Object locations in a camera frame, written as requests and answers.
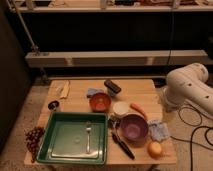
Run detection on orange carrot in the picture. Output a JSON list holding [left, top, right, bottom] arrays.
[[130, 103, 148, 121]]

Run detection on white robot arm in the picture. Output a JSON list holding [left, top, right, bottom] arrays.
[[163, 63, 213, 115]]

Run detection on silver fork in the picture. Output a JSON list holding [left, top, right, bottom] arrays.
[[86, 121, 91, 154]]

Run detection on orange bowl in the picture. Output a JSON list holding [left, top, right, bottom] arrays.
[[89, 93, 111, 112]]

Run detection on purple bowl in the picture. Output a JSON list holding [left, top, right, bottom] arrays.
[[120, 114, 149, 142]]

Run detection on white metal shelf rack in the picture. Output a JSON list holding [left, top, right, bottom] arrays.
[[5, 0, 213, 84]]

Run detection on wooden table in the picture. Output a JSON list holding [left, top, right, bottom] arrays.
[[36, 79, 177, 166]]

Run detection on green plastic tray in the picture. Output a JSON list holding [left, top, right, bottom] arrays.
[[37, 112, 108, 165]]

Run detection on blue cloth right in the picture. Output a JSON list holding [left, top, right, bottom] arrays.
[[148, 120, 170, 142]]

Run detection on black handled utensil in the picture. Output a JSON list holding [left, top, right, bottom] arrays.
[[111, 122, 135, 160]]

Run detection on yellow banana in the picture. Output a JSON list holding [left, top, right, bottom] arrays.
[[60, 81, 70, 99]]

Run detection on black rectangular block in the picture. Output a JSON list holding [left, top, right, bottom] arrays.
[[104, 79, 121, 94]]

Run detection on bunch of red grapes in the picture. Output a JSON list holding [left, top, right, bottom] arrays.
[[25, 126, 44, 163]]

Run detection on blue sponge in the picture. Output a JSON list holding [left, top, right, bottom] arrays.
[[86, 88, 104, 98]]

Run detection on yellow lemon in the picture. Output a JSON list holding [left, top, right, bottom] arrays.
[[147, 141, 163, 158]]

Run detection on small dark metal cup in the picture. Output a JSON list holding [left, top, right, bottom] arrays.
[[48, 100, 60, 111]]

